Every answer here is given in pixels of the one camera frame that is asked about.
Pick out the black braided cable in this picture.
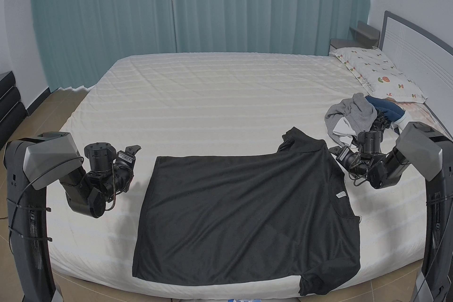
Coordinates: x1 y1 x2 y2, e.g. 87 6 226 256
104 184 121 212

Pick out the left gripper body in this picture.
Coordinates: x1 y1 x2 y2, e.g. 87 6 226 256
111 151 137 193

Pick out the bed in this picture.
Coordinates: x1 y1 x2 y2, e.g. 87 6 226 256
46 10 453 302

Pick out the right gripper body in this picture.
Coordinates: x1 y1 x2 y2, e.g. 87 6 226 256
336 147 365 174

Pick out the black T-shirt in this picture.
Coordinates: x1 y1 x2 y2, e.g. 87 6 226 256
132 127 361 297

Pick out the grey bedside table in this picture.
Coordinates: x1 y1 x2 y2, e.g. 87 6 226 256
330 20 381 50

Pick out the black chest of drawers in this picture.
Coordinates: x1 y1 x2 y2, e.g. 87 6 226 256
0 71 27 142

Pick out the pile of clothes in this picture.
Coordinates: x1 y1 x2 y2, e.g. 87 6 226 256
325 92 407 147

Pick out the white printed pillow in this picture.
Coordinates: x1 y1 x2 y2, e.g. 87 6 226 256
329 47 429 103

